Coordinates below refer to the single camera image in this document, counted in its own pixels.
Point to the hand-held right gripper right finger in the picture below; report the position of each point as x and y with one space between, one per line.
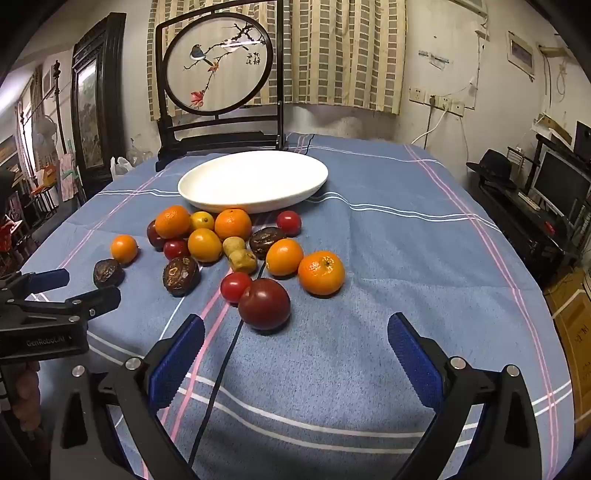
415 364

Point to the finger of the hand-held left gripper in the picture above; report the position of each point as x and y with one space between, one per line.
99 300
48 278

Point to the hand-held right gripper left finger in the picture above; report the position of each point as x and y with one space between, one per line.
180 360

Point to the dark brown water chestnut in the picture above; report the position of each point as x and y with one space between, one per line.
181 275
267 241
108 273

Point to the smooth orange citrus fruit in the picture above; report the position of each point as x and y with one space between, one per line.
204 244
284 256
124 249

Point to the dark red plum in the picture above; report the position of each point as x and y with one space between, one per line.
153 235
264 304

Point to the red cherry tomato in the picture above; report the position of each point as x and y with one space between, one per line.
289 222
176 249
236 286

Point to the orange mandarin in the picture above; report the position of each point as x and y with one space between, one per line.
233 225
173 221
322 272

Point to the tan longan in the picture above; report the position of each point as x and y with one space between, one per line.
233 244
243 261

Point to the white oval plate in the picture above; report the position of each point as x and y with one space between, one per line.
254 180

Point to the person's left hand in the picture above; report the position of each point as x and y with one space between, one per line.
25 392

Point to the blue striped tablecloth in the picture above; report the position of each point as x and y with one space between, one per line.
392 258

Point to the yellow citrus fruit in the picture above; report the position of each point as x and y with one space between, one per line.
203 219

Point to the white plastic bag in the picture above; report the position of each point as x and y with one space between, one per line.
122 167

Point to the white standing fan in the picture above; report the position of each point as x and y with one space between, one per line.
44 131

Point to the black media stand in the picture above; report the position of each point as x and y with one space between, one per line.
521 217

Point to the round embroidery screen black stand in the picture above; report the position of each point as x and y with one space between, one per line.
217 143

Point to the tall dark wooden cabinet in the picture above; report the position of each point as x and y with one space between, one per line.
115 92

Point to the black hat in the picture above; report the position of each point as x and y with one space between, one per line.
496 164

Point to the black monitor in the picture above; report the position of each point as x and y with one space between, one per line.
558 184

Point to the black speaker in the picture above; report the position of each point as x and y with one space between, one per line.
582 138

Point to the beige checked curtain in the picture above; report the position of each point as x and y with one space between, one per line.
332 55

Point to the white air conditioner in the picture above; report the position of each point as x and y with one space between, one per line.
473 4

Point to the white wall socket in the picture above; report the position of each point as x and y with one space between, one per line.
418 94
457 107
442 102

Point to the framed wall picture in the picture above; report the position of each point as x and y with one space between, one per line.
521 53

